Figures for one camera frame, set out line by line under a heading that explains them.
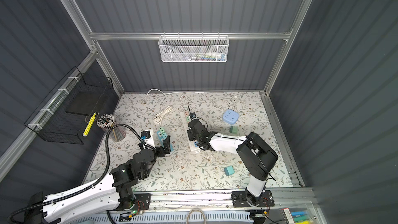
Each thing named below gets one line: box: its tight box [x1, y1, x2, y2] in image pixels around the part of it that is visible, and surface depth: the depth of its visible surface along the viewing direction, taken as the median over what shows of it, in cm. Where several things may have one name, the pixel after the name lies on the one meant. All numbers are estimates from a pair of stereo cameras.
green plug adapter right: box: [229, 125, 238, 135], surface depth 100 cm
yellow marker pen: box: [82, 112, 97, 137], surface depth 71 cm
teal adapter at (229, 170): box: [223, 165, 235, 177], surface depth 83 cm
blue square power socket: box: [222, 108, 240, 125], surface depth 104 cm
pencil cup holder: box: [96, 113, 126, 143], surface depth 86 cm
